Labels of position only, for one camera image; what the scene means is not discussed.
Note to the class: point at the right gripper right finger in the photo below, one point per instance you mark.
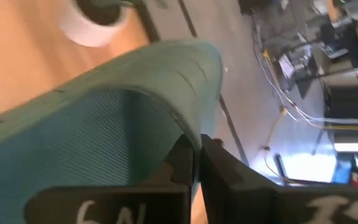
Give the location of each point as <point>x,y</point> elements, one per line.
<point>259,205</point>

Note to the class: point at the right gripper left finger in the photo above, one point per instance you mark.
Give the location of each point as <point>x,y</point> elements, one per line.
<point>120,205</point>

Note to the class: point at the green rubber slide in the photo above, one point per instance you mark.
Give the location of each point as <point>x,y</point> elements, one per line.
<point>104,124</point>

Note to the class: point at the black cabinet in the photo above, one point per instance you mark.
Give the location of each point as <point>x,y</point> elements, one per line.
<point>353,105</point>

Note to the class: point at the white flat device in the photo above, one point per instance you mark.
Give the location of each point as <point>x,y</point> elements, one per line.
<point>287,67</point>

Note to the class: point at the artificial plant in white pot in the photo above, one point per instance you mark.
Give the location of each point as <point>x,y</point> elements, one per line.
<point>92,34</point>

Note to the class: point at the black equipment cart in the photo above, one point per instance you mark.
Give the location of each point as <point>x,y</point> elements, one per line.
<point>350,46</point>

